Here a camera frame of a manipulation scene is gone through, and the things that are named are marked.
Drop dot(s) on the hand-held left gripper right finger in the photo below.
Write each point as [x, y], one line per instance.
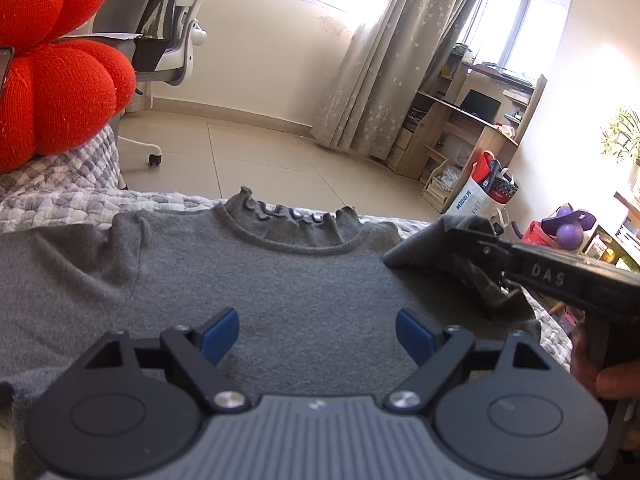
[415, 334]

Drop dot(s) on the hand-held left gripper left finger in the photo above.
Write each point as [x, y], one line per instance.
[220, 334]

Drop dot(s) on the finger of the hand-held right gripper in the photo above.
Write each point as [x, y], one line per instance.
[475, 242]

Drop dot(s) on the grey ruffled shirt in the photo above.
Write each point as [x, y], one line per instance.
[250, 270]

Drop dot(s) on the person's right hand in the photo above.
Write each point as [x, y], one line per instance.
[620, 382]

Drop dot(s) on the white shopping bag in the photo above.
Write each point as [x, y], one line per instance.
[467, 200]

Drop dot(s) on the purple ball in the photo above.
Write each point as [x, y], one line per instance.
[570, 236]

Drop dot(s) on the red basket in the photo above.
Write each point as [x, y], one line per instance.
[537, 234]

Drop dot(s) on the wooden shelf unit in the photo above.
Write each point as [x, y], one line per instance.
[620, 240]

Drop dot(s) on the dark patterned tote bag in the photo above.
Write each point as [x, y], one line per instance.
[505, 187]

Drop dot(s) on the wooden file rack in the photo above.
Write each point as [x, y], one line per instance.
[440, 182]

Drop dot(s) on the red bag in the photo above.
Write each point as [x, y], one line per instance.
[483, 170]

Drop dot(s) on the wooden computer desk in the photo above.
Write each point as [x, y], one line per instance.
[440, 130]

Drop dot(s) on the black laptop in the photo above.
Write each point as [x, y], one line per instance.
[480, 106]

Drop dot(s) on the potted green plant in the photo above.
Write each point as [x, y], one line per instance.
[622, 135]

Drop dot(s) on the grey star curtain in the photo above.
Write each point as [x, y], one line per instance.
[390, 70]

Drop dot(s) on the window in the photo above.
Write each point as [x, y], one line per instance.
[515, 25]

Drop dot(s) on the grey checkered quilted bed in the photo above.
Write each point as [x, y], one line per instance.
[60, 180]

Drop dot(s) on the red flower cushion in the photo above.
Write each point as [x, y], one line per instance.
[60, 90]

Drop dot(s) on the white office chair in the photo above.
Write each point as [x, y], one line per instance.
[165, 25]

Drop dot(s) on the white paper sheet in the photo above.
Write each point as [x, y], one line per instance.
[95, 36]

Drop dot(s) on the black smartphone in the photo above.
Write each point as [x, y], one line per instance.
[5, 70]

